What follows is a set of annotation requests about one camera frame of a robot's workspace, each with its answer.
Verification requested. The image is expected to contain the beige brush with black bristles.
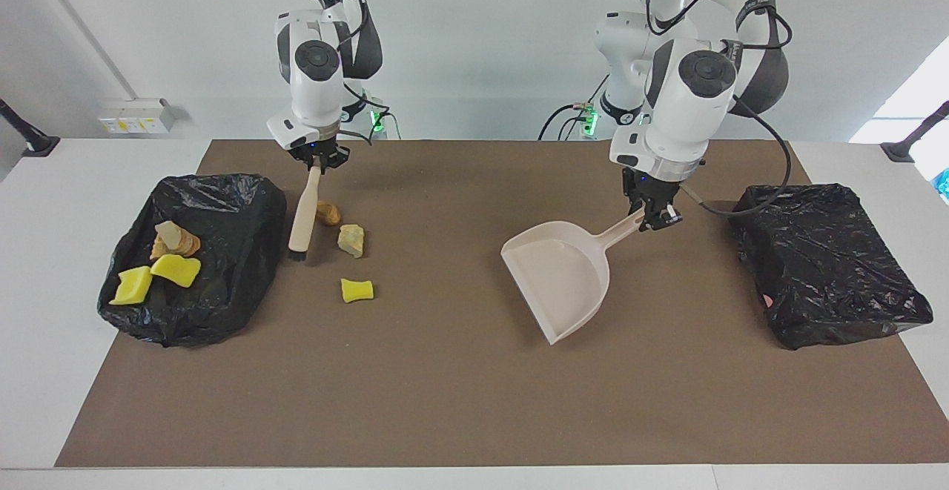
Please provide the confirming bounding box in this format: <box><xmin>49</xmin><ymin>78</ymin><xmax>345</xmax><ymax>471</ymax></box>
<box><xmin>288</xmin><ymin>166</ymin><xmax>323</xmax><ymax>262</ymax></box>

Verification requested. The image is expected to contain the beige plastic dustpan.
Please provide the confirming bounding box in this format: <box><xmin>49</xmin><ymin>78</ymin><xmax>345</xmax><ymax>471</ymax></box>
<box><xmin>500</xmin><ymin>207</ymin><xmax>646</xmax><ymax>346</ymax></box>

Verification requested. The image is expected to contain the small yellow sponge piece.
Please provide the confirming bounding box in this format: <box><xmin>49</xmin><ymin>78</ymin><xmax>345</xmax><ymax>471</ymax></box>
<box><xmin>340</xmin><ymin>277</ymin><xmax>375</xmax><ymax>304</ymax></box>

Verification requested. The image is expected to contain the orange striped bread toy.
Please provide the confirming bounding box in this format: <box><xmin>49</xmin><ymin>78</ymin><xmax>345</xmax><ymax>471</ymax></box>
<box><xmin>151</xmin><ymin>229</ymin><xmax>202</xmax><ymax>261</ymax></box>

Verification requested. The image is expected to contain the yellow and green sponge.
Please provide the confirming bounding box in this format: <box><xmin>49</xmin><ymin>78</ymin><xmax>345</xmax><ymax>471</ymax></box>
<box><xmin>110</xmin><ymin>266</ymin><xmax>153</xmax><ymax>305</ymax></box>

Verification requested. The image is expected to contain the black bag lined bin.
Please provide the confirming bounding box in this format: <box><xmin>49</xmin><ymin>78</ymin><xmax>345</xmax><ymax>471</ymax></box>
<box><xmin>727</xmin><ymin>183</ymin><xmax>934</xmax><ymax>351</ymax></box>
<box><xmin>97</xmin><ymin>173</ymin><xmax>288</xmax><ymax>348</ymax></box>

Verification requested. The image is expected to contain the black clamp stand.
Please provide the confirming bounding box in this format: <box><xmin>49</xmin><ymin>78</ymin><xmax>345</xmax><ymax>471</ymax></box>
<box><xmin>881</xmin><ymin>101</ymin><xmax>949</xmax><ymax>163</ymax></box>
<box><xmin>0</xmin><ymin>99</ymin><xmax>60</xmax><ymax>158</ymax></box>

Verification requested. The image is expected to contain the brown table mat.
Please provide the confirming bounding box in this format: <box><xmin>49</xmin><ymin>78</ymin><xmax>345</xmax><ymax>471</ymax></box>
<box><xmin>54</xmin><ymin>139</ymin><xmax>949</xmax><ymax>469</ymax></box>

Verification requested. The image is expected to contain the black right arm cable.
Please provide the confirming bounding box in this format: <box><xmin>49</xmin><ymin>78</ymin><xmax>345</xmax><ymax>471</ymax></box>
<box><xmin>267</xmin><ymin>0</ymin><xmax>374</xmax><ymax>147</ymax></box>

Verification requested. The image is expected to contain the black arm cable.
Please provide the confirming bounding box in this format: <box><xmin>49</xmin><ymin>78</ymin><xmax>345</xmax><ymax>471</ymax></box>
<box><xmin>644</xmin><ymin>0</ymin><xmax>793</xmax><ymax>218</ymax></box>
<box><xmin>267</xmin><ymin>0</ymin><xmax>374</xmax><ymax>147</ymax></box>

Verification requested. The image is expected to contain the black left base cable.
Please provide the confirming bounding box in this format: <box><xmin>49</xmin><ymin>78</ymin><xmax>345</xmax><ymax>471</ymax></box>
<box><xmin>538</xmin><ymin>71</ymin><xmax>610</xmax><ymax>140</ymax></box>

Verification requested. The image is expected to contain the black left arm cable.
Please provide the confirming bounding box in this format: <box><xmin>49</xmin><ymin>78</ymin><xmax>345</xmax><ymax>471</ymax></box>
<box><xmin>644</xmin><ymin>0</ymin><xmax>793</xmax><ymax>218</ymax></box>

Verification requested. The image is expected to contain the white wall socket box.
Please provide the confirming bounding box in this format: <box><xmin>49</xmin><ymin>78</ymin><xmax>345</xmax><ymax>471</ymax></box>
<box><xmin>98</xmin><ymin>99</ymin><xmax>177</xmax><ymax>135</ymax></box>

